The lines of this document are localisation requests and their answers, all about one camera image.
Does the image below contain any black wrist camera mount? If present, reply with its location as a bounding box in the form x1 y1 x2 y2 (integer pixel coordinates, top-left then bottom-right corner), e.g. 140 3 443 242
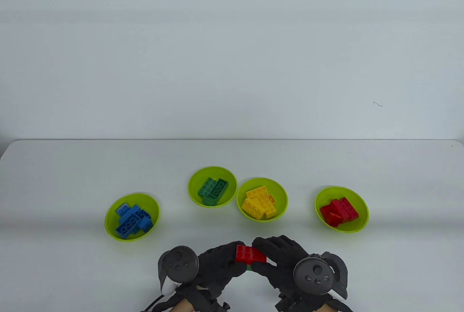
275 292 316 312
192 285 231 312

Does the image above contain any person's left hand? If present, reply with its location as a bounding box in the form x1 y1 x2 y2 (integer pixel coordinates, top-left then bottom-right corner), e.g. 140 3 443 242
198 241 254 300

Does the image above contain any black cable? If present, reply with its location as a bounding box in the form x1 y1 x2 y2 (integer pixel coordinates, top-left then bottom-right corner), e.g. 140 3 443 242
140 292 163 312

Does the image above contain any person's right hand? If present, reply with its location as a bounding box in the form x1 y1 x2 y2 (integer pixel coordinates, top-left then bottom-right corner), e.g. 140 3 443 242
251 235 309 297

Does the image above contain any lime green plastic bowl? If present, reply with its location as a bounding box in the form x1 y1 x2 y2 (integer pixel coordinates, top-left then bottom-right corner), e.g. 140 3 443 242
314 186 370 233
104 192 160 242
188 166 239 207
236 177 289 222

